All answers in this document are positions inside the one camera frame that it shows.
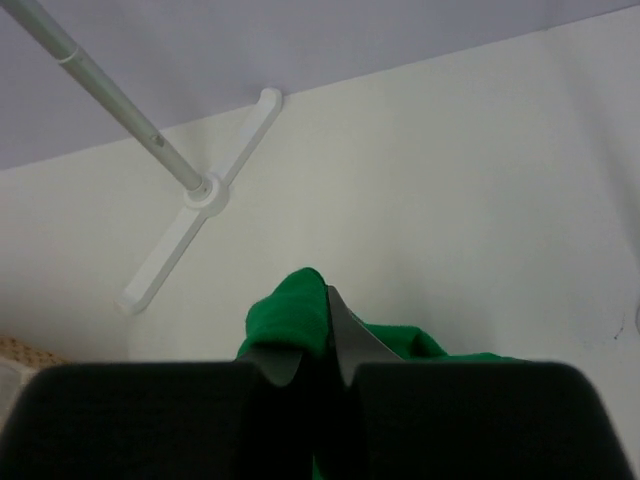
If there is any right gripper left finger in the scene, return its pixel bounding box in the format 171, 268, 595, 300
1, 348, 313, 479

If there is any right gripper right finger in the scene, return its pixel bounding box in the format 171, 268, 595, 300
315, 289, 633, 479

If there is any green t shirt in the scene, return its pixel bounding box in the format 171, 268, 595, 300
236, 266, 516, 480

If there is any white and silver clothes rack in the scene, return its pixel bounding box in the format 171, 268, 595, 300
1, 1, 259, 315

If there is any wicker basket with cloth liner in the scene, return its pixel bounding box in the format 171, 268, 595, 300
1, 335, 69, 426

